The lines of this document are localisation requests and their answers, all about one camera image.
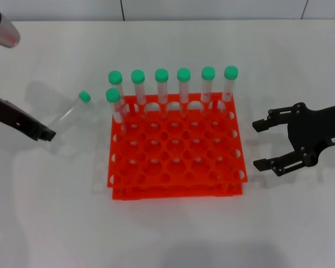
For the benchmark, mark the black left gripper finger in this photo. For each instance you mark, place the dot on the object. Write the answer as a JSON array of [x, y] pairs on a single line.
[[48, 133], [44, 138]]

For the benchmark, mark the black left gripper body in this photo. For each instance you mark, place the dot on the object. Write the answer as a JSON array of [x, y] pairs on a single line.
[[14, 117]]

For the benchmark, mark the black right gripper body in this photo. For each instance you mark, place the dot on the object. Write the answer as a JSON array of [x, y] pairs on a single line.
[[310, 131]]

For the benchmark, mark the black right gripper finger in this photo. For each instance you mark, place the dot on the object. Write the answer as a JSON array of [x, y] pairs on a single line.
[[261, 125], [261, 164]]

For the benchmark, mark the green-capped clear test tube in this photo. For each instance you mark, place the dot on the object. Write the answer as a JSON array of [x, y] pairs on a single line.
[[183, 74], [115, 77], [138, 76], [208, 73], [112, 95], [162, 75], [72, 111], [231, 72]]

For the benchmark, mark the orange plastic test tube rack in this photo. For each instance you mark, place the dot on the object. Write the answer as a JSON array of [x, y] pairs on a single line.
[[184, 167]]

